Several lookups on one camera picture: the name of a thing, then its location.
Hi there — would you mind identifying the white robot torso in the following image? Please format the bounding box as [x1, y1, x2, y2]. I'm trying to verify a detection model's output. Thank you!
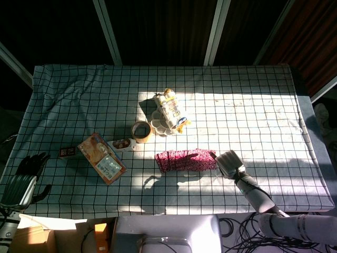
[114, 213, 224, 253]

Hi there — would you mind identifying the black grid white tablecloth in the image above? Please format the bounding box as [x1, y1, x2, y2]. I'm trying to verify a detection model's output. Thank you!
[0, 64, 335, 219]

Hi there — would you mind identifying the white window frame bar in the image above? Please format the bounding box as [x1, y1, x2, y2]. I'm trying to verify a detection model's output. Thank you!
[0, 41, 34, 89]
[310, 75, 337, 104]
[203, 0, 227, 66]
[92, 0, 123, 66]

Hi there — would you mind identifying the black cable bundle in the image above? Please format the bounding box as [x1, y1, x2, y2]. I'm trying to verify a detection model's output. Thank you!
[218, 212, 337, 253]

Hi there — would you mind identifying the orange snack box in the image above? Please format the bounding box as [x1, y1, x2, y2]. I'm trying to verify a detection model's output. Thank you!
[77, 132, 128, 186]

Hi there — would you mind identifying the cardboard box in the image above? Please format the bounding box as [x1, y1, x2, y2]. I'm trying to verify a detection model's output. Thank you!
[10, 213, 116, 253]

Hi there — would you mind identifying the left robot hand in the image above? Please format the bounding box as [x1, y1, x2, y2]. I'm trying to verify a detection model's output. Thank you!
[0, 152, 53, 210]

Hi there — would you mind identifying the packaged snack bag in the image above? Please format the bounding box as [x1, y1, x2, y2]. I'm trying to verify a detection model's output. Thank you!
[153, 87, 192, 134]

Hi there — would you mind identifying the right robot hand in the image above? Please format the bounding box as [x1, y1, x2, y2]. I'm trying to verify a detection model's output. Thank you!
[209, 149, 247, 180]

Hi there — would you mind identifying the white flower-shaped palette tray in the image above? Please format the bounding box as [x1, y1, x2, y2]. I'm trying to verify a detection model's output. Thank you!
[150, 108, 180, 137]

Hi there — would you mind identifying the red patterned pouch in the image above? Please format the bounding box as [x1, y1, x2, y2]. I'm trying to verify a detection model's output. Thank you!
[154, 148, 218, 173]

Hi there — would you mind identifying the brown wooden panel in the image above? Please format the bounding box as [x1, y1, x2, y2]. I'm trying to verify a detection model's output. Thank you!
[259, 0, 337, 98]

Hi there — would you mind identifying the white brown wrapped snack bar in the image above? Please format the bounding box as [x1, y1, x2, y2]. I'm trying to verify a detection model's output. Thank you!
[106, 138, 137, 153]

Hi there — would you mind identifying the small dark brown box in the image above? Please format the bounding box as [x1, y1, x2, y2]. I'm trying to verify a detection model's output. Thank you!
[58, 146, 80, 159]

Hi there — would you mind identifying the brown packing tape roll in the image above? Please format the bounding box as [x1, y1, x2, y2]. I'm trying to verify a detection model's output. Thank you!
[131, 121, 153, 144]

